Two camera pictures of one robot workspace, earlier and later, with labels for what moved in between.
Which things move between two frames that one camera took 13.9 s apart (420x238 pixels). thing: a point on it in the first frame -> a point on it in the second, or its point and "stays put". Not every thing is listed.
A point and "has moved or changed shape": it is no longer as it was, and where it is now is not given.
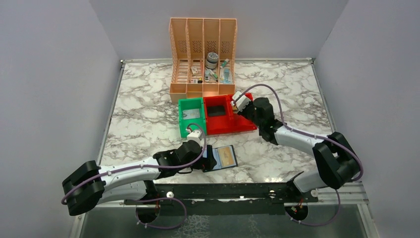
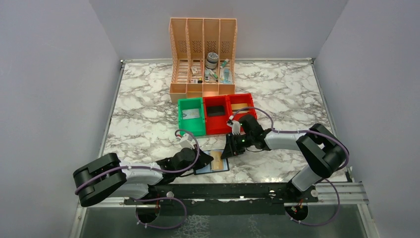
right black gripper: x=244 y=111 -> x=233 y=143
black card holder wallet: x=219 y=158 has moved or changed shape
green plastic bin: x=191 y=115 stays put
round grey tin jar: x=211 y=61 stays put
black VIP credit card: x=216 y=110 stays put
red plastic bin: x=218 y=118 stays put
